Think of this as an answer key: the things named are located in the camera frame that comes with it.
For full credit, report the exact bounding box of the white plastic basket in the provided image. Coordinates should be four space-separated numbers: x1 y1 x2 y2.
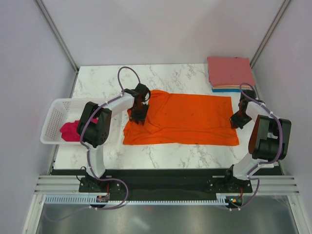
40 98 105 145

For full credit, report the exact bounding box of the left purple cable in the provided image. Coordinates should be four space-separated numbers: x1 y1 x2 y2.
79 66 142 181

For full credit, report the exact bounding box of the magenta t-shirt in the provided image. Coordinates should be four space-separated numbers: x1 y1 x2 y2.
59 118 99 142

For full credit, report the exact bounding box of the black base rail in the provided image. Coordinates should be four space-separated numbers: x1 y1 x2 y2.
79 169 253 200

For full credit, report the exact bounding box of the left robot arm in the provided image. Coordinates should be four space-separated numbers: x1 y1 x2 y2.
77 83 151 192

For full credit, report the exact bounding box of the folded pink t-shirt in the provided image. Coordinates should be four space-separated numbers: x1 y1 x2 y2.
207 57 255 87

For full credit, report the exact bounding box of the folded peach t-shirt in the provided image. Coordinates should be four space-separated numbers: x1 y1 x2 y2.
212 85 252 90

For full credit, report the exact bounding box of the left aluminium frame post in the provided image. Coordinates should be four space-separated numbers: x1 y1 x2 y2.
34 0 80 71

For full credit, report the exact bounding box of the orange t-shirt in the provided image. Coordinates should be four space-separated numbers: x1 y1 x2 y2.
123 90 239 146

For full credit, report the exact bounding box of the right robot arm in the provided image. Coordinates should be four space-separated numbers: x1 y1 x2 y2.
223 90 292 192

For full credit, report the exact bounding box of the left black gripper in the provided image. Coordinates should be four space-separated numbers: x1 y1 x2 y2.
130 102 150 125

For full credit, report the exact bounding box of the white slotted cable duct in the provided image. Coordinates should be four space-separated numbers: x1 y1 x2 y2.
44 194 243 205

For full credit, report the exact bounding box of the aluminium frame post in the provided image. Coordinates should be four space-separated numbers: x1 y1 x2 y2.
34 0 80 71
250 0 292 69

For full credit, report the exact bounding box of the right aluminium frame post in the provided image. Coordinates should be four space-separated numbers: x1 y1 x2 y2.
250 0 292 69

